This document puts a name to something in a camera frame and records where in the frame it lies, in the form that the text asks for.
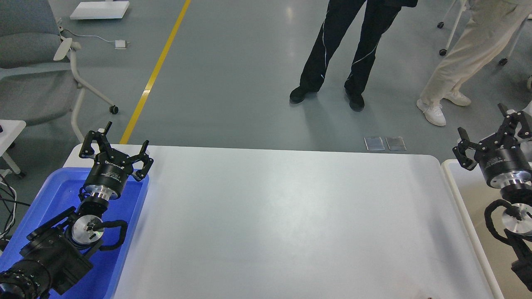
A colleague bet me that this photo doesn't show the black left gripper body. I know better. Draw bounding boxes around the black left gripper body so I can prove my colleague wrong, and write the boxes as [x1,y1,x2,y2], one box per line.
[84,152,133,199]

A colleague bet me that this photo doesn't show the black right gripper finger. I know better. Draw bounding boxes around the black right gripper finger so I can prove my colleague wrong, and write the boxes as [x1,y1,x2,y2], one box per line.
[453,127,499,171]
[497,103,532,144]

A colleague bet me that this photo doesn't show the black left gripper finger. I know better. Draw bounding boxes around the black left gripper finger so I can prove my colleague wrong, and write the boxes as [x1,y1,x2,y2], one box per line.
[125,140,154,182]
[79,121,113,159]

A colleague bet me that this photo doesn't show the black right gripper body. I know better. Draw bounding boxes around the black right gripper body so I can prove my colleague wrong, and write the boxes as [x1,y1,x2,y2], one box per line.
[478,144,531,187]

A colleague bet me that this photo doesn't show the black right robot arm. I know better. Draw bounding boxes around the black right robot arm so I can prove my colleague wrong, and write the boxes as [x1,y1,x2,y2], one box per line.
[453,103,532,289]

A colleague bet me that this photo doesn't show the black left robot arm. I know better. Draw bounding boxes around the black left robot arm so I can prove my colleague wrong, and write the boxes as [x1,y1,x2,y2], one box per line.
[1,122,154,299]

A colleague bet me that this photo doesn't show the white plastic bin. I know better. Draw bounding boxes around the white plastic bin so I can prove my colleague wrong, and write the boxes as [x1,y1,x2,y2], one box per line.
[441,159,532,299]

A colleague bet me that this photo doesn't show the blue plastic tray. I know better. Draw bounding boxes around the blue plastic tray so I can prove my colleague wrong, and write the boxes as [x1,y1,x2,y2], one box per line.
[0,167,150,299]

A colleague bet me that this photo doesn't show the right metal floor plate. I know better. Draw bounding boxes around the right metal floor plate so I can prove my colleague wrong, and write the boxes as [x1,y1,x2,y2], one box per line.
[385,137,406,151]

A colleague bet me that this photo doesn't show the metal floor plate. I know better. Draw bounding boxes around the metal floor plate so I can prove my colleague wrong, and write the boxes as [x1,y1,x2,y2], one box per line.
[385,137,406,151]
[364,137,385,151]

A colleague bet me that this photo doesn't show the white rolling chair base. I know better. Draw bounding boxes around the white rolling chair base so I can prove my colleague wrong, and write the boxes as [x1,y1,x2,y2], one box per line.
[436,0,531,66]

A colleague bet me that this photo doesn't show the white side table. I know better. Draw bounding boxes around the white side table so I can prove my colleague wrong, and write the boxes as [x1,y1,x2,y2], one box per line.
[0,119,26,178]

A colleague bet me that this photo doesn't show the grey office chair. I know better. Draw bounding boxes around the grey office chair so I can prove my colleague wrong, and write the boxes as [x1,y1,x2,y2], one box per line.
[0,0,118,141]

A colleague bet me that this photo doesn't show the left metal floor plate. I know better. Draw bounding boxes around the left metal floor plate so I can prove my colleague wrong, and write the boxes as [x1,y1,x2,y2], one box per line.
[364,137,385,151]

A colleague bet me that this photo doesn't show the person in beige trousers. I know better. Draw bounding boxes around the person in beige trousers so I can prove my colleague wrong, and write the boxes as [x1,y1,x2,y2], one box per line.
[416,0,532,126]

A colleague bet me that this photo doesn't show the white flat floor box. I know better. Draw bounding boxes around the white flat floor box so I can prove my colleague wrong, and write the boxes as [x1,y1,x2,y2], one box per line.
[70,0,130,20]

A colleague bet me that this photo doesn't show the person in black trousers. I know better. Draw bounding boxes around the person in black trousers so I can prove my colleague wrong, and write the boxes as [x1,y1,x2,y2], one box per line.
[289,0,418,112]

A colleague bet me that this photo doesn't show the white power adapter with cable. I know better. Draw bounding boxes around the white power adapter with cable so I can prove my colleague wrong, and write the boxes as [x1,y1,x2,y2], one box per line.
[58,25,129,49]

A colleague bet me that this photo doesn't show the black and white cables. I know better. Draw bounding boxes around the black and white cables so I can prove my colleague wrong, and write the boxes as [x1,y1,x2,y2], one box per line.
[0,172,32,250]

